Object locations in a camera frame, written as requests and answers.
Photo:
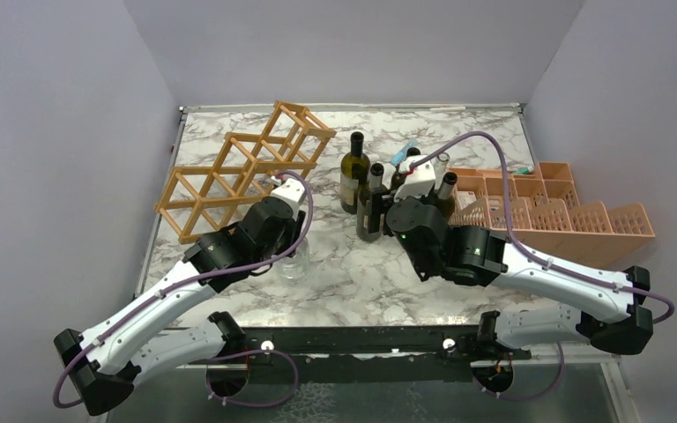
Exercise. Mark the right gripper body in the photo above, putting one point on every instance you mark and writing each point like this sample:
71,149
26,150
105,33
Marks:
380,204

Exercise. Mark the green wine bottle brown label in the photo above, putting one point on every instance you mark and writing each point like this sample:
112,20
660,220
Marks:
375,181

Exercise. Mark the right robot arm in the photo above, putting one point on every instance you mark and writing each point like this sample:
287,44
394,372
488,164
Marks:
601,308

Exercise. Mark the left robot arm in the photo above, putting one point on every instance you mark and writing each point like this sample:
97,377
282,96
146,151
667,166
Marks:
104,364

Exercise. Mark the green wine bottle silver neck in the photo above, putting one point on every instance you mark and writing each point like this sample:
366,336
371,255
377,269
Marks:
445,201

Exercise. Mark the green wine bottle black neck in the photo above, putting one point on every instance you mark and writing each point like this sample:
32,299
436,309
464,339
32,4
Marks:
354,168

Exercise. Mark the clear slim glass bottle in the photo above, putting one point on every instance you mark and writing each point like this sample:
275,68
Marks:
440,166

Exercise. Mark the clear round glass bottle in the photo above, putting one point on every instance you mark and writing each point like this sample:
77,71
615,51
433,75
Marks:
296,267

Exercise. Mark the wooden wine rack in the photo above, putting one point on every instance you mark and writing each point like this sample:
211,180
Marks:
200,199

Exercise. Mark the orange plastic crate rack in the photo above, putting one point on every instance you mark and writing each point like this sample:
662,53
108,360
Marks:
546,214

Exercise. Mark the blue highlighter pen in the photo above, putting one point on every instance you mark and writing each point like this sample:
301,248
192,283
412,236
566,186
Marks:
399,156

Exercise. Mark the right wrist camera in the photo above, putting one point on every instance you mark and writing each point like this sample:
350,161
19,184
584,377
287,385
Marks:
419,178

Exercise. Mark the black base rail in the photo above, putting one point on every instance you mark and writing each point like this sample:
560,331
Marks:
359,354

